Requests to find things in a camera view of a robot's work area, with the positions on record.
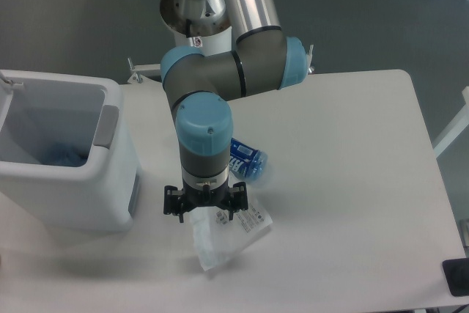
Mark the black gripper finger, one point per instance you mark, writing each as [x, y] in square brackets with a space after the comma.
[235, 199]
[176, 202]

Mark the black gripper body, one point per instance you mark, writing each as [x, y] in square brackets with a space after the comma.
[206, 196]

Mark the grey trash can push button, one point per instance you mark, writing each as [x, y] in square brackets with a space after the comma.
[106, 127]

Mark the white trash can body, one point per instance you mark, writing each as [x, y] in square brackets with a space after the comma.
[41, 109]

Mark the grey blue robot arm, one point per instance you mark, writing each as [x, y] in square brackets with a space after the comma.
[199, 88]

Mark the blue trash bag inside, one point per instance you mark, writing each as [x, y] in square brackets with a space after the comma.
[65, 155]

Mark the blue plastic drink bottle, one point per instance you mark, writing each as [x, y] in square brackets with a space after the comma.
[246, 163]

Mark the white crumpled plastic bag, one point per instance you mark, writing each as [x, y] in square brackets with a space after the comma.
[217, 239]

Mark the black device table corner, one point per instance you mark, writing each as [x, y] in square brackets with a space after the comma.
[456, 273]

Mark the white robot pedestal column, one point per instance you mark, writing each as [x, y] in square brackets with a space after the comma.
[210, 45]

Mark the white frame leg right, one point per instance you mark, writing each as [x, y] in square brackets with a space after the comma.
[456, 126]

